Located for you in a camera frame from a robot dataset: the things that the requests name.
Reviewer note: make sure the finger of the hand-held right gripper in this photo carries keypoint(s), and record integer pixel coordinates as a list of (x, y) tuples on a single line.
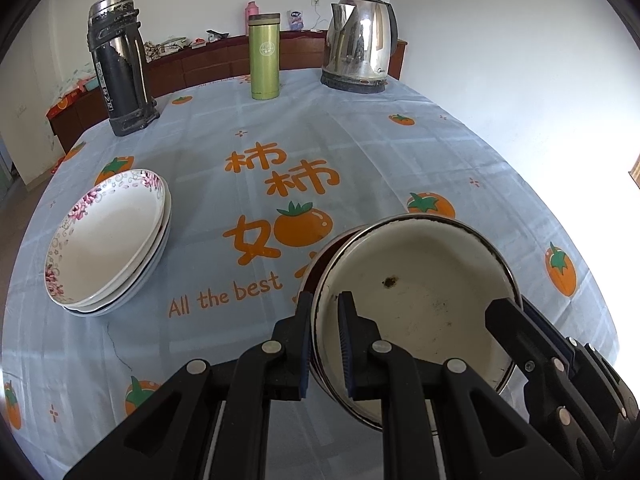
[(525, 340), (555, 340)]

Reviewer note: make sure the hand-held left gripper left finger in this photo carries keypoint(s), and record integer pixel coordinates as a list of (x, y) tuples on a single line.
[(303, 355)]

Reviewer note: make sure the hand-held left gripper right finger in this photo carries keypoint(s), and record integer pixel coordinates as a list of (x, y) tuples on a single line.
[(347, 350)]

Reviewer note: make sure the white enamel bowl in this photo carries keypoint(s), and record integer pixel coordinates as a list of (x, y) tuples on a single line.
[(425, 285)]

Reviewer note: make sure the purple floral white plate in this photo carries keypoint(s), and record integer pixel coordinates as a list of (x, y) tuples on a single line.
[(110, 240)]

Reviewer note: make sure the red rose white plate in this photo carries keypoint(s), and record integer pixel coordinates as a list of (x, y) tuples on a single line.
[(137, 281)]

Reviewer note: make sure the dark-rimmed white plate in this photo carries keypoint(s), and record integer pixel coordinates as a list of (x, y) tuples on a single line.
[(125, 303)]

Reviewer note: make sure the light blue persimmon-print tablecloth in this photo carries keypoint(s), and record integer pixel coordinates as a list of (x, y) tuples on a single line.
[(350, 135)]

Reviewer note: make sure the green tumbler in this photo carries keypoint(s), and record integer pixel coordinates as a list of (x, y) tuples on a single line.
[(264, 60)]

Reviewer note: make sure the dark red wooden sideboard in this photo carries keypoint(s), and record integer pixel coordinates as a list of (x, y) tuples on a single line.
[(210, 60)]

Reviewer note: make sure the stainless steel electric kettle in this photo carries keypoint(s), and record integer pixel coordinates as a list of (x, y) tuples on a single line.
[(357, 40)]

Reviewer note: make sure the purple packet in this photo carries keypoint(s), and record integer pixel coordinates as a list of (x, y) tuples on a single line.
[(296, 21)]

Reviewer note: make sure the pile of patterned cloths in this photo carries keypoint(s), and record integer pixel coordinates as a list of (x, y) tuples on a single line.
[(167, 47)]

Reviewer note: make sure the black and silver thermos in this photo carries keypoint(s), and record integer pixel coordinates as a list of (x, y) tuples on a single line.
[(120, 70)]

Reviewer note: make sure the pink bottle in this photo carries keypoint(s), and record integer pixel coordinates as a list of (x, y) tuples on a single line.
[(251, 15)]

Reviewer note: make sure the red box with orange print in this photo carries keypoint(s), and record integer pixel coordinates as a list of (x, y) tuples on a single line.
[(57, 107)]

